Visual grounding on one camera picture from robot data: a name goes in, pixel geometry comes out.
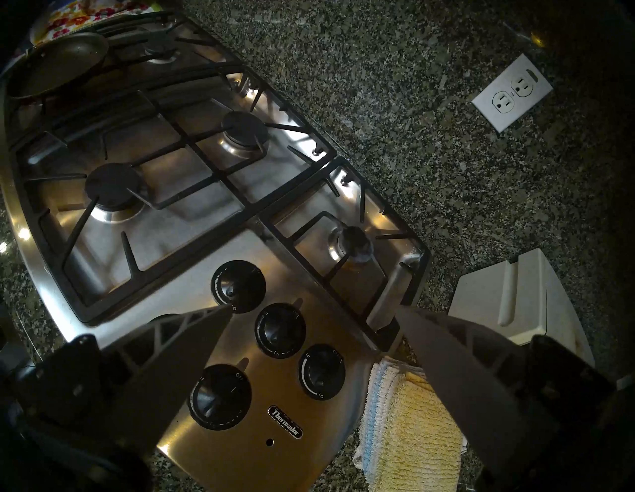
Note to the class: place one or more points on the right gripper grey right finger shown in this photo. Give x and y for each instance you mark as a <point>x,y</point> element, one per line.
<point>471,387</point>

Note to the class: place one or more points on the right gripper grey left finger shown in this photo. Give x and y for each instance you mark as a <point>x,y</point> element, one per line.
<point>149,377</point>

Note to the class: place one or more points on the black stove knob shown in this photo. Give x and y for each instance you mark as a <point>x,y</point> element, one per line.
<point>218,397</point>
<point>166,317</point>
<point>280,330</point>
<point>322,371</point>
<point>238,286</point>

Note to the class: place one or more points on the yellow folded towel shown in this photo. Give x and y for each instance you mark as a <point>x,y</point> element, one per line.
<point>412,436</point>

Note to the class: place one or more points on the white toaster oven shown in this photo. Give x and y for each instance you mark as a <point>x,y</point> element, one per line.
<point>496,297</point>

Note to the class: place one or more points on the blue striped folded towel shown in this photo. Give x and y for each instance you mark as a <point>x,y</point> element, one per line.
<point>372,397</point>

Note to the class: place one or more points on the stainless steel gas cooktop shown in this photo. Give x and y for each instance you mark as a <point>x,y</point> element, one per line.
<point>223,461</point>

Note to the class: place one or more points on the black cast iron grate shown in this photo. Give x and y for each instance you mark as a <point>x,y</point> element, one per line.
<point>297,230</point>
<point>198,186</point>
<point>144,37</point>

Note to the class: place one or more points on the red nonstick frying pan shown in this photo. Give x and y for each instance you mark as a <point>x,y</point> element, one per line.
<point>54,62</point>

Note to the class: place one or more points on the floral kitchen towel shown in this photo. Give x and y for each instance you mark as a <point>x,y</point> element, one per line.
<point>89,15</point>

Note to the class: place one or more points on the white wall outlet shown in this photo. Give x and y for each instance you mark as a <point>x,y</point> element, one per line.
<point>511,94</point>

